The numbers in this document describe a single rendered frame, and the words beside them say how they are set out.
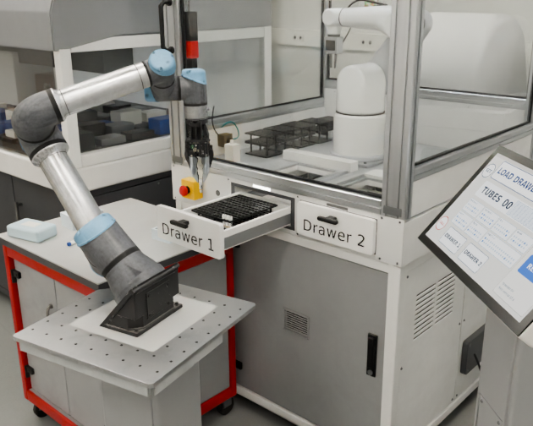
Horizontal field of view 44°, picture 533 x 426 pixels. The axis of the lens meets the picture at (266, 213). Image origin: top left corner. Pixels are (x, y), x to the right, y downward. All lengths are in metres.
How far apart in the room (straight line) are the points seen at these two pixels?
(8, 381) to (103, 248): 1.46
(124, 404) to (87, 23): 1.48
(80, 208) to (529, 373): 1.23
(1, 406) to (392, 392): 1.58
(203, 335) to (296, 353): 0.77
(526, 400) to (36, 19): 2.07
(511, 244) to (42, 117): 1.24
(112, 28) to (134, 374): 1.59
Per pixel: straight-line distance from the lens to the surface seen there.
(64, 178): 1.96
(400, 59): 1.84
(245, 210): 2.11
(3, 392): 3.02
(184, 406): 1.87
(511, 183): 1.61
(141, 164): 2.89
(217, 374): 2.52
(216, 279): 2.34
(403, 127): 1.86
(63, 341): 1.71
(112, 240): 1.73
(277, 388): 2.53
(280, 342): 2.42
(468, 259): 1.54
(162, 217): 2.10
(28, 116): 1.92
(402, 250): 1.95
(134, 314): 1.66
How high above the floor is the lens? 1.57
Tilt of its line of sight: 19 degrees down
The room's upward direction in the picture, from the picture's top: straight up
